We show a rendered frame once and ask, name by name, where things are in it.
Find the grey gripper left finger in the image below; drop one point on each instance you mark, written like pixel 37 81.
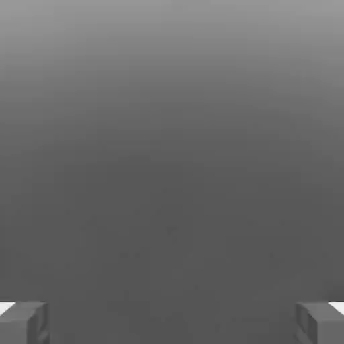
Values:
pixel 21 323

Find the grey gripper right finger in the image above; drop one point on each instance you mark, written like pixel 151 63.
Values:
pixel 322 323

